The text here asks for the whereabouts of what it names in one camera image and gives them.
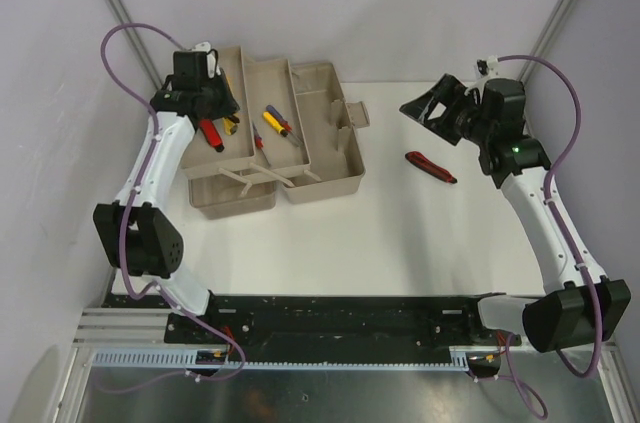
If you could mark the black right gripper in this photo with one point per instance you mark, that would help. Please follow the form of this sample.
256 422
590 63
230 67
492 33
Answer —
449 91

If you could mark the large blue red screwdriver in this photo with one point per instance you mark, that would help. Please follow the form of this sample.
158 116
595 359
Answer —
260 144

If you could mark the small blue red screwdriver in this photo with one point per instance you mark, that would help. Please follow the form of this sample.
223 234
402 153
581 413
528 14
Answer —
292 138

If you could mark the white cable duct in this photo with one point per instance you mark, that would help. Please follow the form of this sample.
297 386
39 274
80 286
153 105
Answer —
201 359

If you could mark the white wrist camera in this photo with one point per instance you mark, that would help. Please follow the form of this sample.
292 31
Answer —
487 69
212 57

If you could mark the right aluminium frame post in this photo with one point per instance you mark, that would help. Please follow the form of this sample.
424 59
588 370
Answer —
555 18

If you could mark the beige plastic tool box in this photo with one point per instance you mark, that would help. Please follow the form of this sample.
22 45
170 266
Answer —
295 131

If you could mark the red black utility knife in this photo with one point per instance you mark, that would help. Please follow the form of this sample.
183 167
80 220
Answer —
419 161

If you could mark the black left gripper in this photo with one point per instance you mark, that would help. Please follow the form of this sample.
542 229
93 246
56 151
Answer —
229 105

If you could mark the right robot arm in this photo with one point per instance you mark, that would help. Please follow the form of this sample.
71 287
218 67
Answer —
581 304

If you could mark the yellow black box cutter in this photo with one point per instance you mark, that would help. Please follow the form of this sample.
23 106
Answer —
230 124

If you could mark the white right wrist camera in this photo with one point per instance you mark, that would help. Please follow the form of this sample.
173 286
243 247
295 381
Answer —
487 69

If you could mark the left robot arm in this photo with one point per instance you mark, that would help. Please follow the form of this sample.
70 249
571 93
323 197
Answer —
137 236

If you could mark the yellow utility knife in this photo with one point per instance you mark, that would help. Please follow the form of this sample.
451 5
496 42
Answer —
227 82

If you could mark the yellow handle screwdriver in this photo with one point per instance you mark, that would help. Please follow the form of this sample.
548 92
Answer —
275 124

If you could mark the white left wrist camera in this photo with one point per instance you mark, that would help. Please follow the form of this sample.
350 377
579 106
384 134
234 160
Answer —
212 57

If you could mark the aluminium frame post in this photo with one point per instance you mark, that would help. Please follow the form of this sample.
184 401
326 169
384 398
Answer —
135 42
555 18

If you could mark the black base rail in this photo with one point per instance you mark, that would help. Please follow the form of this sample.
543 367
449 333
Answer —
337 329

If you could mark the left aluminium frame post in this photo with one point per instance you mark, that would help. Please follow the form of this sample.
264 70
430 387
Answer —
135 42

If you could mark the red folding knife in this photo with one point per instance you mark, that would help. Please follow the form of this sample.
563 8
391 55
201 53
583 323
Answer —
211 135

